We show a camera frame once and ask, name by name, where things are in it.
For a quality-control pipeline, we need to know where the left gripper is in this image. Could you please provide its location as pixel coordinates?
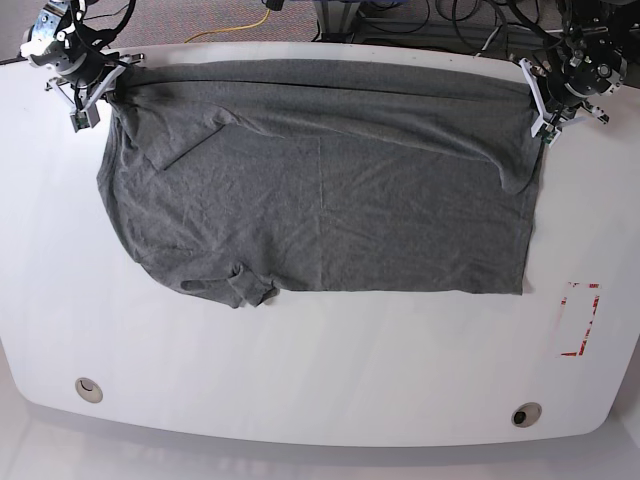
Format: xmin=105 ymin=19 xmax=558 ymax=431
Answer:
xmin=518 ymin=58 xmax=609 ymax=135

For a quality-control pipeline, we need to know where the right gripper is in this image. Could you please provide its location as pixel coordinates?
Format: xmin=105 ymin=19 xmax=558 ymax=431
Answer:
xmin=45 ymin=52 xmax=145 ymax=113

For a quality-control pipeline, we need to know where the grey t-shirt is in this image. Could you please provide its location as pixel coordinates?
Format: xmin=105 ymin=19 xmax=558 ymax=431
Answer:
xmin=97 ymin=60 xmax=541 ymax=308

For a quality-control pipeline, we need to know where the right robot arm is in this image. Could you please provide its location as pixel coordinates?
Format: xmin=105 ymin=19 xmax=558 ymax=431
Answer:
xmin=19 ymin=1 xmax=144 ymax=129

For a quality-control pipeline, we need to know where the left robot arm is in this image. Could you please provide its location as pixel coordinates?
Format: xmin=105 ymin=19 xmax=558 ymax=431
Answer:
xmin=449 ymin=1 xmax=639 ymax=146

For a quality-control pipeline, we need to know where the red tape rectangle marking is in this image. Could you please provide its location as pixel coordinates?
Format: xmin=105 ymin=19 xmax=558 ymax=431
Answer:
xmin=555 ymin=282 xmax=602 ymax=358

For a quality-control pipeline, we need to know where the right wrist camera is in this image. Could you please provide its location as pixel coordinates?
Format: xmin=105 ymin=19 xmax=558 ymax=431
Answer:
xmin=70 ymin=105 xmax=100 ymax=132

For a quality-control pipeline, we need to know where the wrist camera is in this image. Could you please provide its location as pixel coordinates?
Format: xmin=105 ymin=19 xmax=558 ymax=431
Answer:
xmin=70 ymin=105 xmax=100 ymax=132
xmin=531 ymin=119 xmax=561 ymax=148

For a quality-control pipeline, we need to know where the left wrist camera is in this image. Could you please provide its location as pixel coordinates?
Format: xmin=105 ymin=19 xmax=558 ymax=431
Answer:
xmin=531 ymin=119 xmax=561 ymax=148

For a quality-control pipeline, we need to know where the white cable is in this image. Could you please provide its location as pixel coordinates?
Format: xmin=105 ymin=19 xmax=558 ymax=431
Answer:
xmin=473 ymin=24 xmax=501 ymax=59

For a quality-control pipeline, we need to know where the yellow cable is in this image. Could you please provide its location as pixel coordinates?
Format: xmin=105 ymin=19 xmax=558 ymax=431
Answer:
xmin=185 ymin=7 xmax=272 ymax=45

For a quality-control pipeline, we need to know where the aluminium frame stand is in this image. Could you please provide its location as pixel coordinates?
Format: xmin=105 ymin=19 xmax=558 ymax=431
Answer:
xmin=314 ymin=0 xmax=363 ymax=43

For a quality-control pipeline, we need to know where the left table cable grommet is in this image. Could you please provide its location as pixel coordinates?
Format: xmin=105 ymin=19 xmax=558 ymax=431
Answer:
xmin=75 ymin=377 xmax=104 ymax=404

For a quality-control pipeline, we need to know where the table cable grommet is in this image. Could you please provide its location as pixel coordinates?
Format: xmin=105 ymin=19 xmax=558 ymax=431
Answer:
xmin=511 ymin=402 xmax=542 ymax=428
xmin=75 ymin=377 xmax=104 ymax=404

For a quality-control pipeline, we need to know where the right table cable grommet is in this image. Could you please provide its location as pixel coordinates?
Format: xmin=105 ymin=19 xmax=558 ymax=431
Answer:
xmin=511 ymin=402 xmax=542 ymax=428

